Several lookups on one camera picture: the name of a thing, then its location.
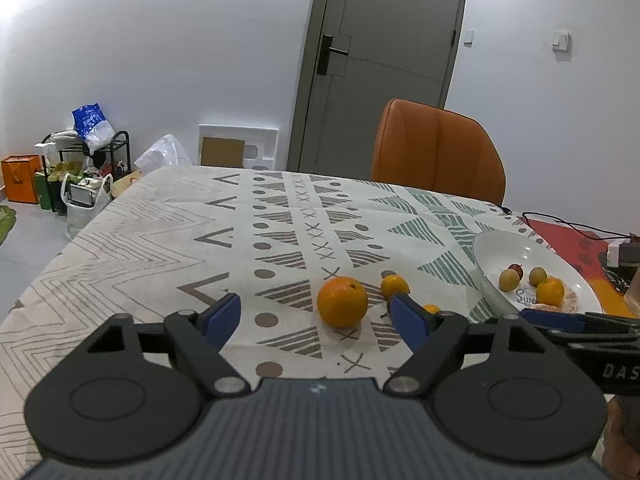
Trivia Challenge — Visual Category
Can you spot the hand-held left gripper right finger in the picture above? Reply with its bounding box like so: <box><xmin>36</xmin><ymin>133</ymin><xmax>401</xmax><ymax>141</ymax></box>
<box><xmin>382</xmin><ymin>294</ymin><xmax>556</xmax><ymax>396</ymax></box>

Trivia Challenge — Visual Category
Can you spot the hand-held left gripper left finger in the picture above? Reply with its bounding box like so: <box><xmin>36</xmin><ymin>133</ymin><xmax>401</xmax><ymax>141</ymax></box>
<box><xmin>70</xmin><ymin>292</ymin><xmax>251</xmax><ymax>398</ymax></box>

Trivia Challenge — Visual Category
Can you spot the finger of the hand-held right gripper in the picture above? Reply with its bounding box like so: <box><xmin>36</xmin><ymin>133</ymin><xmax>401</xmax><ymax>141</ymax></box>
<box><xmin>537</xmin><ymin>326</ymin><xmax>640</xmax><ymax>350</ymax></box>
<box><xmin>520</xmin><ymin>309</ymin><xmax>640</xmax><ymax>333</ymax></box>

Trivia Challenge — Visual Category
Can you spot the peeled citrus half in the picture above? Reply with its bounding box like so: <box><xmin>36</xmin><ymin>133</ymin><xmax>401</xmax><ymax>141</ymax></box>
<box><xmin>529</xmin><ymin>285</ymin><xmax>581</xmax><ymax>313</ymax></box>

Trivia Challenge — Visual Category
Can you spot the white plate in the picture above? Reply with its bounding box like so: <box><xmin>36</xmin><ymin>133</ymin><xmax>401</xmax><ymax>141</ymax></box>
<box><xmin>472</xmin><ymin>230</ymin><xmax>603</xmax><ymax>318</ymax></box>

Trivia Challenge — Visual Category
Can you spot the person's right hand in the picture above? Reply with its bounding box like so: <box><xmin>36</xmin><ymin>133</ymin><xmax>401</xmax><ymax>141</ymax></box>
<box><xmin>601</xmin><ymin>396</ymin><xmax>640</xmax><ymax>480</ymax></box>

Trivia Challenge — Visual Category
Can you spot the red orange printed mat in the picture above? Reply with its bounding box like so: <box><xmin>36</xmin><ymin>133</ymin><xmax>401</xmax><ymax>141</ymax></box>
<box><xmin>510</xmin><ymin>212</ymin><xmax>640</xmax><ymax>318</ymax></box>

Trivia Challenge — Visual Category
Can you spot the white power adapter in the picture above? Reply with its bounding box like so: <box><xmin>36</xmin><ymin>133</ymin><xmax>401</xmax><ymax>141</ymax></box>
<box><xmin>607</xmin><ymin>239</ymin><xmax>640</xmax><ymax>268</ymax></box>

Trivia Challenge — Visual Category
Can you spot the patterned white tablecloth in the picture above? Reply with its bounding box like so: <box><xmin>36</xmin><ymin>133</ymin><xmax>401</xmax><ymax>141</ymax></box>
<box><xmin>0</xmin><ymin>166</ymin><xmax>611</xmax><ymax>480</ymax></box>

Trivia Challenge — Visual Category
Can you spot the brown cardboard sheet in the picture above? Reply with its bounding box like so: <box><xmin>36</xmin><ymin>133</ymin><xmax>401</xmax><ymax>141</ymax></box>
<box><xmin>201</xmin><ymin>136</ymin><xmax>246</xmax><ymax>167</ymax></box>

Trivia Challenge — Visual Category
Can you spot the white plastic bag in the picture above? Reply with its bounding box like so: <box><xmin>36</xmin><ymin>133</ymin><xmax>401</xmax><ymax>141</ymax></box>
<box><xmin>61</xmin><ymin>175</ymin><xmax>113</xmax><ymax>238</ymax></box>

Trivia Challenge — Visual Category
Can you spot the clear plastic bag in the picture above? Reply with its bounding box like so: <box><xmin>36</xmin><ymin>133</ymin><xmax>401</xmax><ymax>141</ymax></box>
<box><xmin>134</xmin><ymin>134</ymin><xmax>193</xmax><ymax>175</ymax></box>

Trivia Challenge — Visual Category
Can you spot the orange chair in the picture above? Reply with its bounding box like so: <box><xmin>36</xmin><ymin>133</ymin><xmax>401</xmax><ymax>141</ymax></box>
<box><xmin>371</xmin><ymin>98</ymin><xmax>507</xmax><ymax>206</ymax></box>

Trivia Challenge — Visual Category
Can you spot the white foam packaging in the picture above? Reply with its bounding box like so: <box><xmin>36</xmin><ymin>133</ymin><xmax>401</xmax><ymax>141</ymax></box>
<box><xmin>198</xmin><ymin>124</ymin><xmax>278</xmax><ymax>171</ymax></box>

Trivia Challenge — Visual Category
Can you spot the black shoe rack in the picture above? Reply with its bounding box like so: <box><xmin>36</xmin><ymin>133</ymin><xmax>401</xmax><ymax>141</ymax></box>
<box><xmin>40</xmin><ymin>131</ymin><xmax>132</xmax><ymax>196</ymax></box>

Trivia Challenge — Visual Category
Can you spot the pair of yellow green shoes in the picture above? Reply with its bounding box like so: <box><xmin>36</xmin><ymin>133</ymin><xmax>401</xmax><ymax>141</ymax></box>
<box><xmin>49</xmin><ymin>160</ymin><xmax>85</xmax><ymax>182</ymax></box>

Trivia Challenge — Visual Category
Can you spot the green box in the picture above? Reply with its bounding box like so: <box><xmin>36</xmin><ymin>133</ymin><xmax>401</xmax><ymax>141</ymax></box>
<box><xmin>34</xmin><ymin>170</ymin><xmax>58</xmax><ymax>211</ymax></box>

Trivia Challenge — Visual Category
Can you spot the blue white bag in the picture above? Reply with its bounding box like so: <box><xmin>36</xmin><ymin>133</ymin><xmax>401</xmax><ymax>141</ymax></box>
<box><xmin>72</xmin><ymin>103</ymin><xmax>116</xmax><ymax>151</ymax></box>

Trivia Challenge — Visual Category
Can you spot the green floor mat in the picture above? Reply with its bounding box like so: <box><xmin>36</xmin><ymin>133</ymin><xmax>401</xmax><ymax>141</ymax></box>
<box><xmin>0</xmin><ymin>204</ymin><xmax>18</xmax><ymax>246</ymax></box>

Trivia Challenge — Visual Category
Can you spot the orange box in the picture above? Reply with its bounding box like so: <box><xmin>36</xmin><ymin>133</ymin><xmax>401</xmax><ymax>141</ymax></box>
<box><xmin>1</xmin><ymin>155</ymin><xmax>43</xmax><ymax>204</ymax></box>

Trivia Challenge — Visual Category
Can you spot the black cable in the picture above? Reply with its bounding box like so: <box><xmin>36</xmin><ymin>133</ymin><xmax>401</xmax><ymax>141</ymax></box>
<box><xmin>500</xmin><ymin>207</ymin><xmax>640</xmax><ymax>241</ymax></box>

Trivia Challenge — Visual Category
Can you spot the black door handle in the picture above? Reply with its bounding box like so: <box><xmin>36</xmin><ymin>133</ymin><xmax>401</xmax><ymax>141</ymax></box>
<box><xmin>318</xmin><ymin>34</ymin><xmax>351</xmax><ymax>76</ymax></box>

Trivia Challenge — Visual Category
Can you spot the grey door with black handle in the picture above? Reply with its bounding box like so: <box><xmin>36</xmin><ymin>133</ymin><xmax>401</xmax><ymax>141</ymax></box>
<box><xmin>287</xmin><ymin>0</ymin><xmax>471</xmax><ymax>173</ymax></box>

